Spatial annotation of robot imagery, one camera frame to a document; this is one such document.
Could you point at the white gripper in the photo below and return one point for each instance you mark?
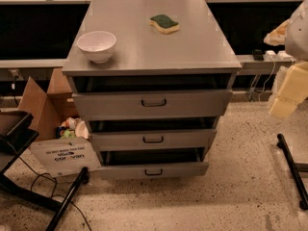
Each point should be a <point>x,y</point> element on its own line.
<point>298,36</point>

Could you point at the grey drawer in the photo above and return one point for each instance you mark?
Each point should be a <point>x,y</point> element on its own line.
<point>154,171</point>
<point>118,141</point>
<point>151,104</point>

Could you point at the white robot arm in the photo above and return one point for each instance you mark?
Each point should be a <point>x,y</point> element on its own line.
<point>293,33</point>

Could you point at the grey top drawer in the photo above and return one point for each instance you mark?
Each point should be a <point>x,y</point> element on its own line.
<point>151,104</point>

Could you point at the grey bottom drawer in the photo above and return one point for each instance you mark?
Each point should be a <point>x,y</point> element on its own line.
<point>154,171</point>

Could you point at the grey drawer cabinet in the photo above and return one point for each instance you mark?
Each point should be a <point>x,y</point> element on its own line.
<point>196,57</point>

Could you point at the white power strip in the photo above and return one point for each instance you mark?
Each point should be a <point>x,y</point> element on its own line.
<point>279,56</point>

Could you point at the black adapter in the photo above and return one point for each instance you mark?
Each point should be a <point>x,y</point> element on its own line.
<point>257,55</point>

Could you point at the green yellow sponge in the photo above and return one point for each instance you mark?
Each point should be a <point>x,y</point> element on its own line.
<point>164,24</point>

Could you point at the white bowl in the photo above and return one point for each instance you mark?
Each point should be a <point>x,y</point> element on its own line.
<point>97,46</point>

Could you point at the clutter in box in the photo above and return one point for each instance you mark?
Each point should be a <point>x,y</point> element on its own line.
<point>72,128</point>

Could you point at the brown cardboard box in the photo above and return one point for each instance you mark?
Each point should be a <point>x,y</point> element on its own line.
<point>50,108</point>

